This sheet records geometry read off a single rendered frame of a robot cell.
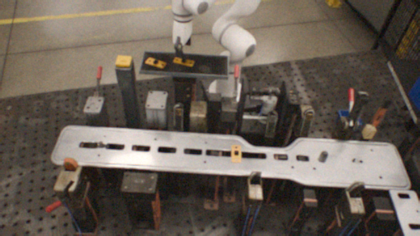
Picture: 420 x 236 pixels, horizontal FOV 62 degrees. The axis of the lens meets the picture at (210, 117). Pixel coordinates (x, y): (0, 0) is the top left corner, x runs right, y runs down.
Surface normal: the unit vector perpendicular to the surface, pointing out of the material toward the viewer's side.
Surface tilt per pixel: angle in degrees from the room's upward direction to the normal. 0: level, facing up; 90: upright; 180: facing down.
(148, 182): 0
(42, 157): 0
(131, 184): 0
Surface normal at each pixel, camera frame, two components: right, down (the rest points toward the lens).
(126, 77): -0.04, 0.74
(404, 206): 0.05, -0.67
